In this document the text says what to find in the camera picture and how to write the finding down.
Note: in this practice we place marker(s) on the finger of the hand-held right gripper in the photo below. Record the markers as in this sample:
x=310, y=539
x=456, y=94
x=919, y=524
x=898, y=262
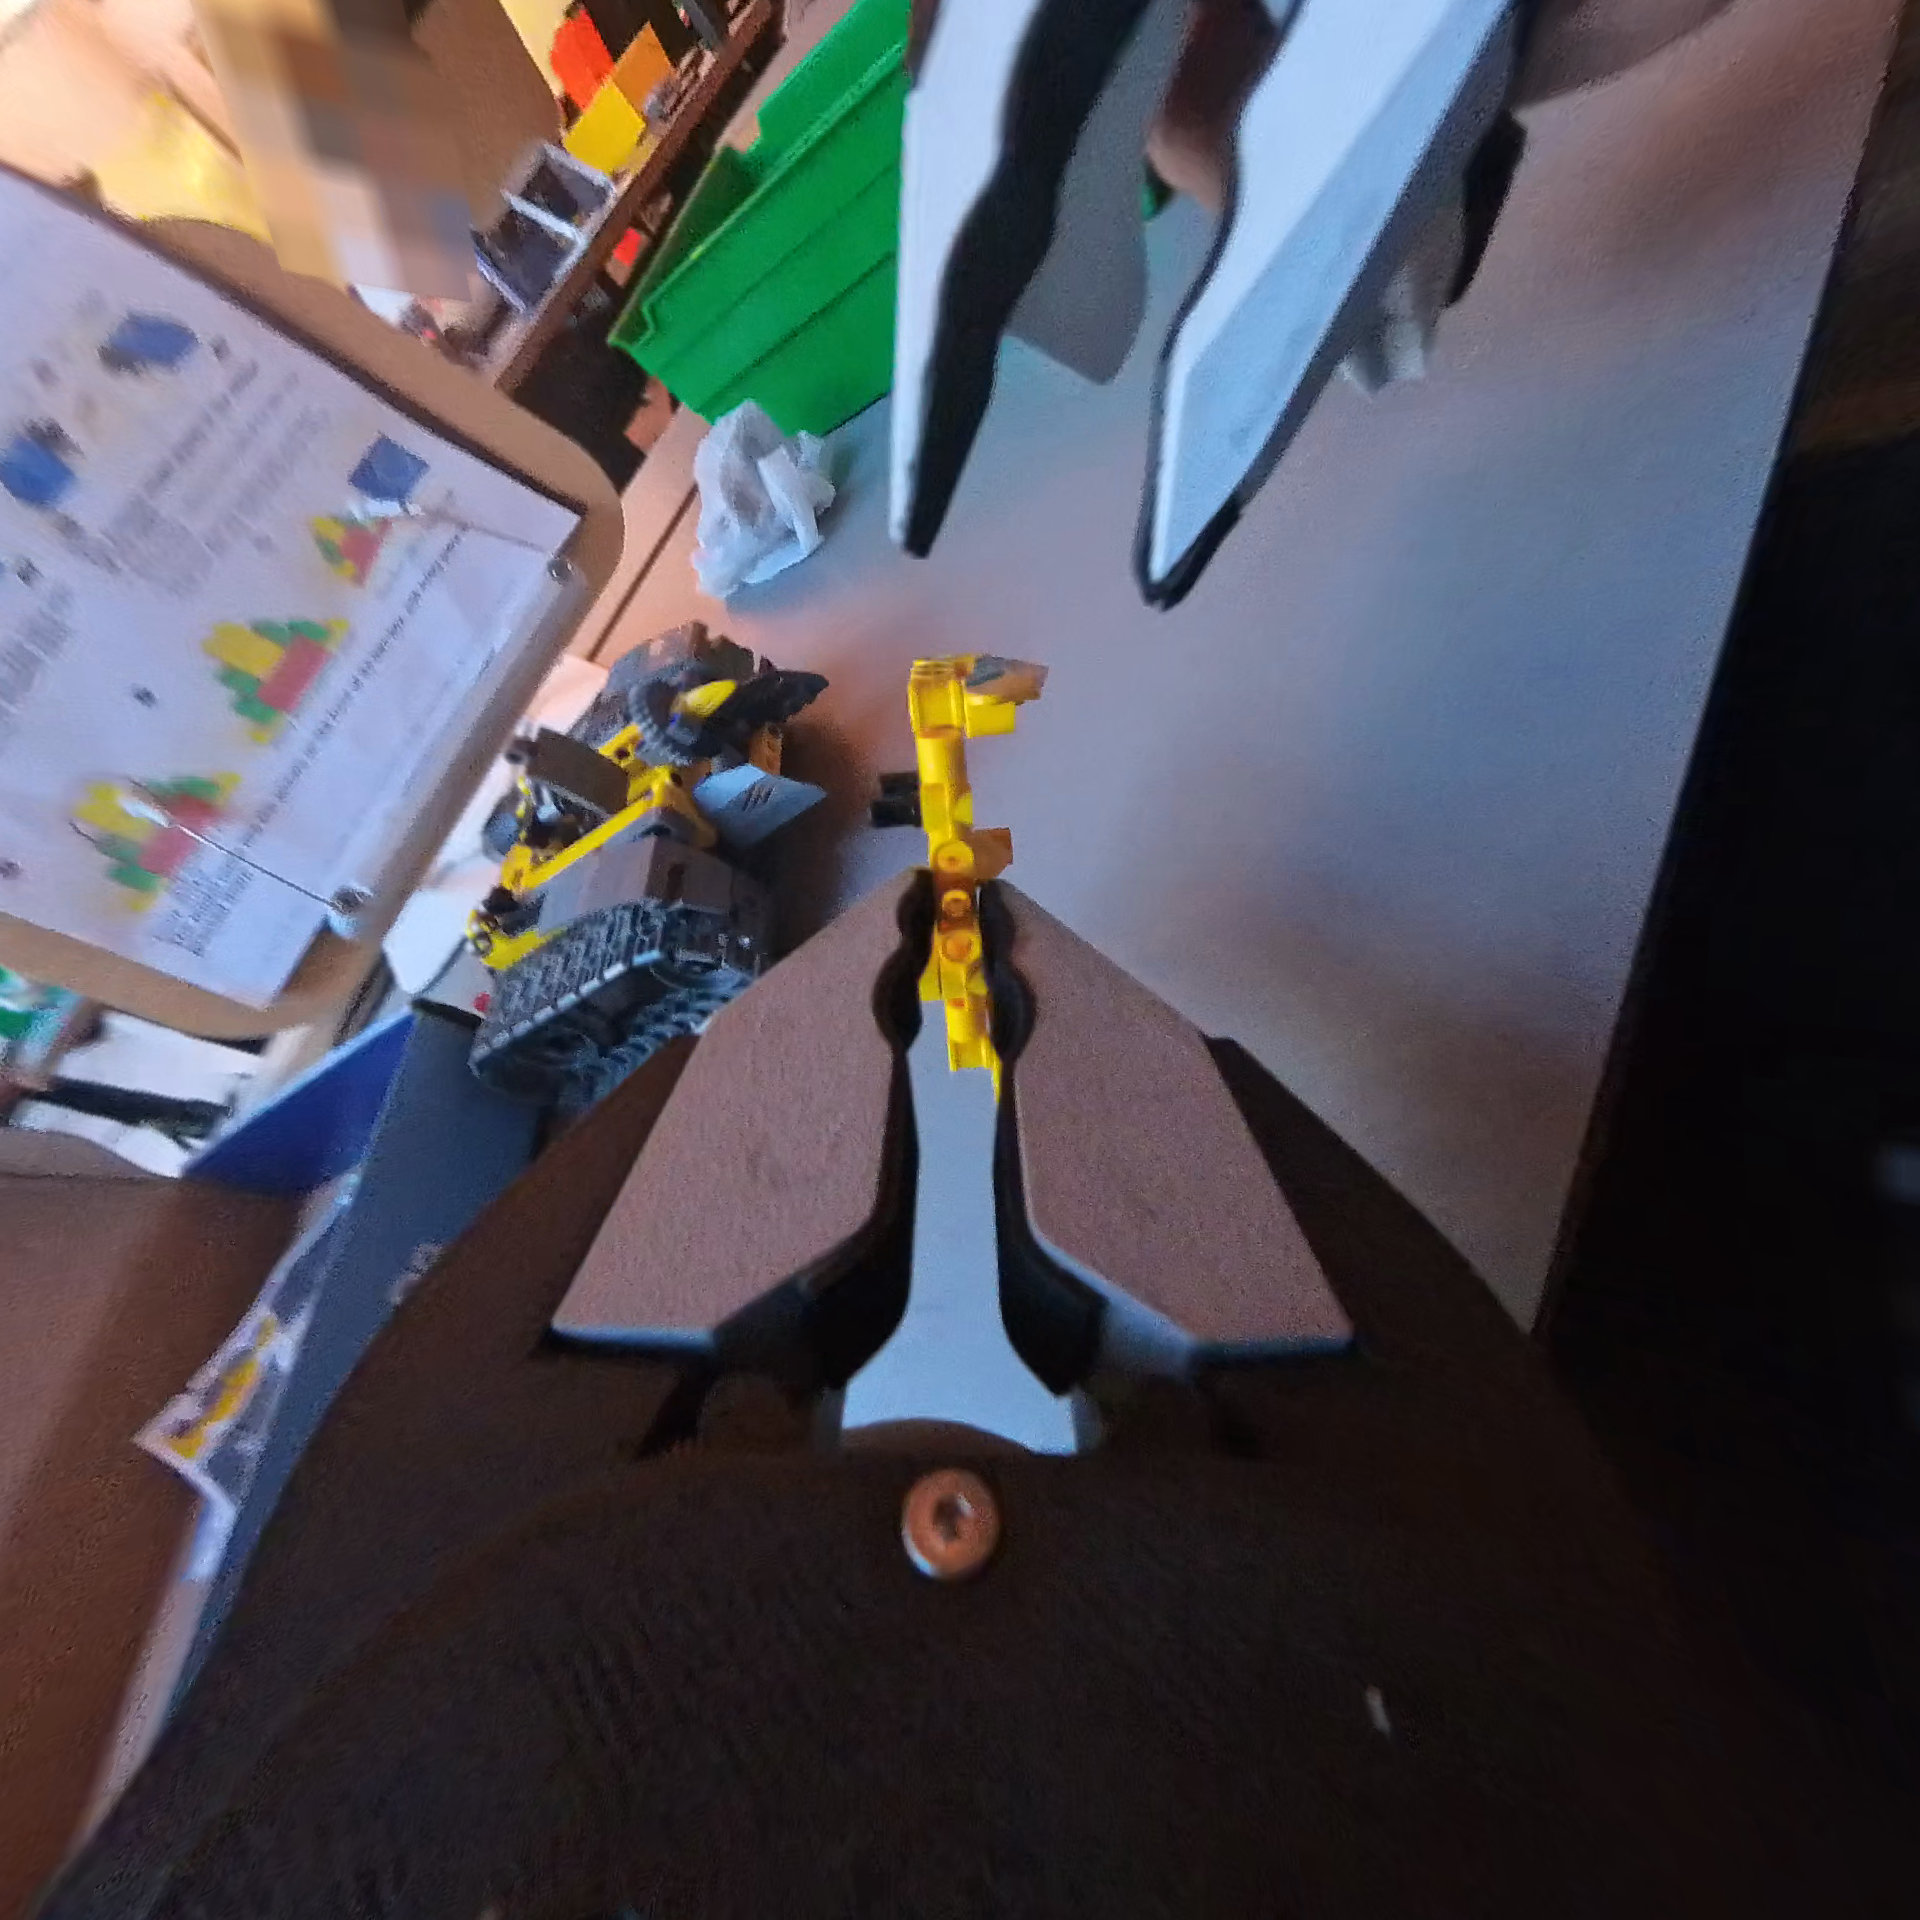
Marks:
x=938, y=225
x=1320, y=254

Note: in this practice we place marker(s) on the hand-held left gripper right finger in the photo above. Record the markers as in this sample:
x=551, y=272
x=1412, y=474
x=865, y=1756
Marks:
x=1154, y=1184

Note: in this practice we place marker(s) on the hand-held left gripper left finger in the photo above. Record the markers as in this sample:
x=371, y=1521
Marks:
x=750, y=1170

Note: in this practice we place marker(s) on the yellow grey toy brick excavator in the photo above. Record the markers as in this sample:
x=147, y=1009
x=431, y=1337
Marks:
x=628, y=900

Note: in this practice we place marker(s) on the yellow striped toy brick assembly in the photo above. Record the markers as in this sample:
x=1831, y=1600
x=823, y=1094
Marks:
x=948, y=810

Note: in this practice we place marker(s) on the person's right hand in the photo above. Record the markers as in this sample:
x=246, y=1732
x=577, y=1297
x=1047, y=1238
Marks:
x=1200, y=120

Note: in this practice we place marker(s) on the green plastic bin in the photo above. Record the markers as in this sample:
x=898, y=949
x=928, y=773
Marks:
x=780, y=284

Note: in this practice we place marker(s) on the long dark wooden workbench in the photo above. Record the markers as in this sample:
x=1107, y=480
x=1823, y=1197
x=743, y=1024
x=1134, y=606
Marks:
x=681, y=181

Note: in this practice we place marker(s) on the crumpled white plastic wrap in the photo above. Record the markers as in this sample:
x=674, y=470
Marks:
x=756, y=502

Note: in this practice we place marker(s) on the instruction sheet on board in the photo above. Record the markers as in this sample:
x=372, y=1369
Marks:
x=578, y=598

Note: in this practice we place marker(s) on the yellow black sticker leaflet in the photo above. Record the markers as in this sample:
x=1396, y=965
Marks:
x=225, y=1394

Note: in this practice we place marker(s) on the brown cardboard box grey flap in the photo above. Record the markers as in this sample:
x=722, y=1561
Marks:
x=89, y=1425

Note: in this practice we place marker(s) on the printed instruction sheet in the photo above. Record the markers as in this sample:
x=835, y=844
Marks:
x=225, y=629

